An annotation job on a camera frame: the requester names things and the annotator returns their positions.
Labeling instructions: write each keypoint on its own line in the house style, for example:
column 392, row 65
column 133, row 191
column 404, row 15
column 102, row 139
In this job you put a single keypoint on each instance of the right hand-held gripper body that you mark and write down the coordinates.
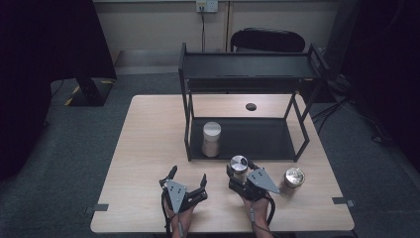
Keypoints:
column 261, row 181

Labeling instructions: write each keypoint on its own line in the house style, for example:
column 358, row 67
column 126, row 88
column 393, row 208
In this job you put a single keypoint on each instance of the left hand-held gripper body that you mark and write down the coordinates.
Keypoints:
column 176, row 195

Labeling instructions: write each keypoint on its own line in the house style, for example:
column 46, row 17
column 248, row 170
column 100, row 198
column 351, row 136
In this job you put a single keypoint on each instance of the silver lid glass jar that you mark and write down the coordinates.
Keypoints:
column 238, row 163

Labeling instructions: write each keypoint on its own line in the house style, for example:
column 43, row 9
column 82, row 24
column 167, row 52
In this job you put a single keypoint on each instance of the silver metal can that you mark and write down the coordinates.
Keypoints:
column 294, row 176

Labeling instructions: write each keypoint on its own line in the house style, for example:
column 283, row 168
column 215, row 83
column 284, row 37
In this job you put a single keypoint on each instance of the white lid glass jar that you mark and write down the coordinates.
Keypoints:
column 211, row 130

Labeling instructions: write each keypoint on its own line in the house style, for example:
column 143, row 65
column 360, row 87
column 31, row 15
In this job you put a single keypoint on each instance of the black metal shelf rack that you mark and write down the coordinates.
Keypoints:
column 244, row 66

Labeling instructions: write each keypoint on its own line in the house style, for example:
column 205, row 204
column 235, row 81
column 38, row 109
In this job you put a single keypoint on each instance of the person's left hand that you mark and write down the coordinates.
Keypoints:
column 181, row 224

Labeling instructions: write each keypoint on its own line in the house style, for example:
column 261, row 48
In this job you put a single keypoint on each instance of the person's right hand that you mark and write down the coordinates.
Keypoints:
column 261, row 214

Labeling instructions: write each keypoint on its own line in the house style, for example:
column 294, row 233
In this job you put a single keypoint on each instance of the black round table grommet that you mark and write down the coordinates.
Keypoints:
column 251, row 106

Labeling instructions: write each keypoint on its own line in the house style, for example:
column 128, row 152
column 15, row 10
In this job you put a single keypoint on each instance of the grey tape strip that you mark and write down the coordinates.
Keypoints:
column 341, row 201
column 99, row 208

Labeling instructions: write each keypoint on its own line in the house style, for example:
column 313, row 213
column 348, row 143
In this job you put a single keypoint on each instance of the black stand base yellow tape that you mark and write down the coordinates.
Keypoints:
column 90, row 92

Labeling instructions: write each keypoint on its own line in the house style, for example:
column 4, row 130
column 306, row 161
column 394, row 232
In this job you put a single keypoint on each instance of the black chair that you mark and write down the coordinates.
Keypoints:
column 267, row 41

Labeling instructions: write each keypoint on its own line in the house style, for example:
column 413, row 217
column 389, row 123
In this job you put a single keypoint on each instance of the dark curtain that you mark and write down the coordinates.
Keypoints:
column 39, row 49
column 389, row 66

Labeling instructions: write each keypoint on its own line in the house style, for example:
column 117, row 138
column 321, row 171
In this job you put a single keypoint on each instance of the white wall socket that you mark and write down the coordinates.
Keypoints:
column 207, row 6

